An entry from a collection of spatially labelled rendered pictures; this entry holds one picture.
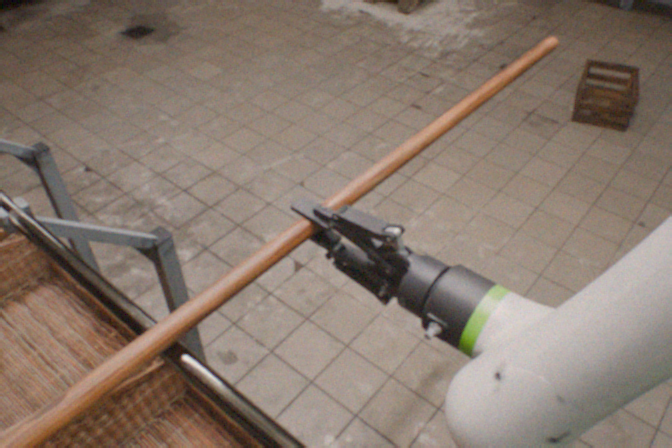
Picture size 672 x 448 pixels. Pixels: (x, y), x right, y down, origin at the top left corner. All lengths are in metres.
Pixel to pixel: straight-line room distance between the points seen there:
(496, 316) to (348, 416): 1.35
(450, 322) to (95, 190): 2.50
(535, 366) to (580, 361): 0.04
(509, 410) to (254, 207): 2.25
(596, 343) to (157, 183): 2.62
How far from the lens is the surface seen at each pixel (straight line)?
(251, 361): 2.07
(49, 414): 0.64
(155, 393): 1.26
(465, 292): 0.64
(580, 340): 0.46
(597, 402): 0.48
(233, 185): 2.81
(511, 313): 0.64
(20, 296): 1.69
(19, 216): 0.93
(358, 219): 0.70
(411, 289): 0.67
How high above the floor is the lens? 1.71
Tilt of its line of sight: 43 degrees down
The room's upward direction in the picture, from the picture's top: straight up
